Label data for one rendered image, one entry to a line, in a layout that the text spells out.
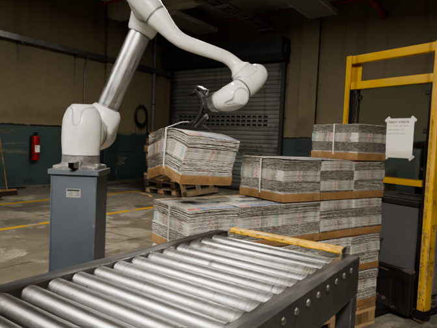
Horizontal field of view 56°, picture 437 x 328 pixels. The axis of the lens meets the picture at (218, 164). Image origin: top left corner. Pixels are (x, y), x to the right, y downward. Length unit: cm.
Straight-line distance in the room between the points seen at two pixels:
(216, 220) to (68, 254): 66
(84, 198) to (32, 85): 731
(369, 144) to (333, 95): 641
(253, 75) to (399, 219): 185
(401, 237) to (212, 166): 180
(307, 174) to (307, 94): 695
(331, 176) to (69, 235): 146
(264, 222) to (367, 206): 86
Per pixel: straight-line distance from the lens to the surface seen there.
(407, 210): 326
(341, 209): 258
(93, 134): 179
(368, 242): 282
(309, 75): 926
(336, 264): 128
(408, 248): 329
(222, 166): 194
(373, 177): 277
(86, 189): 176
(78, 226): 180
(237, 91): 171
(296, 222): 230
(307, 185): 232
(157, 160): 204
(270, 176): 227
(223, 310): 89
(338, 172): 251
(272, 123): 955
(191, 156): 183
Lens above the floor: 114
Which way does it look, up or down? 3 degrees down
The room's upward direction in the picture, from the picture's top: 3 degrees clockwise
